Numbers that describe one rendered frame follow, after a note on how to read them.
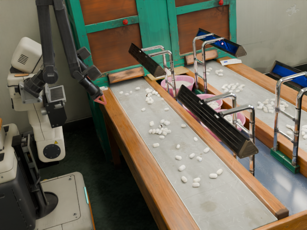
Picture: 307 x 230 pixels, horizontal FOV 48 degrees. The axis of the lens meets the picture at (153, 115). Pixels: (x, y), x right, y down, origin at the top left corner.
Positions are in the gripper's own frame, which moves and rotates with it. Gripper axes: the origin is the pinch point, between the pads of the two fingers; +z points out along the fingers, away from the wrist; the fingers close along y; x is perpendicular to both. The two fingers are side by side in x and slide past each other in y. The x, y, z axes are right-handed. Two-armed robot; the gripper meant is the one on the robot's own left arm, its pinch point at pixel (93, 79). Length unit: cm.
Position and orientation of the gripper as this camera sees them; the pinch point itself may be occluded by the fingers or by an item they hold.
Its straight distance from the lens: 237.7
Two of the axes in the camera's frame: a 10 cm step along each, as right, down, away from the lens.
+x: -7.8, 6.3, 0.2
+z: 5.5, 6.7, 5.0
